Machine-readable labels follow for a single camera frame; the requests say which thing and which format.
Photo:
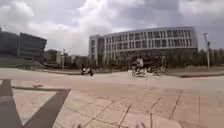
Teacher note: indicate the person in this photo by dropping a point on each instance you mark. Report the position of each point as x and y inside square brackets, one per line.
[140, 62]

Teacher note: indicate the grey stone slab plaza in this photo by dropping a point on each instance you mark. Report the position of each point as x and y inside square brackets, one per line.
[133, 96]

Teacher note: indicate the large pale many-windowed building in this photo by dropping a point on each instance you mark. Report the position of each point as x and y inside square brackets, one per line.
[146, 40]

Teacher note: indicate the low grey building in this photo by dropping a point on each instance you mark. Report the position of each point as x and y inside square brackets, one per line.
[52, 56]

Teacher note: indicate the row of trees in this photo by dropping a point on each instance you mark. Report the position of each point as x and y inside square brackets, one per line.
[186, 58]

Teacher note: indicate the dark glass building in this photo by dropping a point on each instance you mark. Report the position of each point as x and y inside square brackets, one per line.
[30, 45]

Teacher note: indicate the grass strip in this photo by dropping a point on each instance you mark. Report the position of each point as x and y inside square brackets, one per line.
[13, 62]
[200, 70]

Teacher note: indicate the street lamp pole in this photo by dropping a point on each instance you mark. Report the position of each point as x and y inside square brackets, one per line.
[208, 55]

